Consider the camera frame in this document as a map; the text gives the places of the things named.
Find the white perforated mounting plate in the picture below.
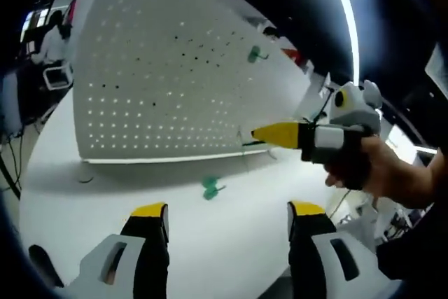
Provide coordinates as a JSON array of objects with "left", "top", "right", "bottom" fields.
[{"left": 71, "top": 0, "right": 312, "bottom": 165}]

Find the black oval pad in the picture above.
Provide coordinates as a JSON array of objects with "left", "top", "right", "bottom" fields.
[{"left": 27, "top": 244, "right": 66, "bottom": 289}]

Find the person's right hand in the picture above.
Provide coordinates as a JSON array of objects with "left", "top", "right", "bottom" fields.
[{"left": 323, "top": 136, "right": 428, "bottom": 202}]

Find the ceiling light strip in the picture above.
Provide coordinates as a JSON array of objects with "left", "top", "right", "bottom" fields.
[{"left": 323, "top": 0, "right": 362, "bottom": 87}]

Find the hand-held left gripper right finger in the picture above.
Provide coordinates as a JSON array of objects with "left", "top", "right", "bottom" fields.
[{"left": 286, "top": 201, "right": 384, "bottom": 299}]

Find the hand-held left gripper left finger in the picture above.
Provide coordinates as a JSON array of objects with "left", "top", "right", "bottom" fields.
[{"left": 68, "top": 202, "right": 171, "bottom": 299}]

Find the white framed chair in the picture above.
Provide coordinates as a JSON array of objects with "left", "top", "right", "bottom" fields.
[{"left": 42, "top": 63, "right": 74, "bottom": 90}]

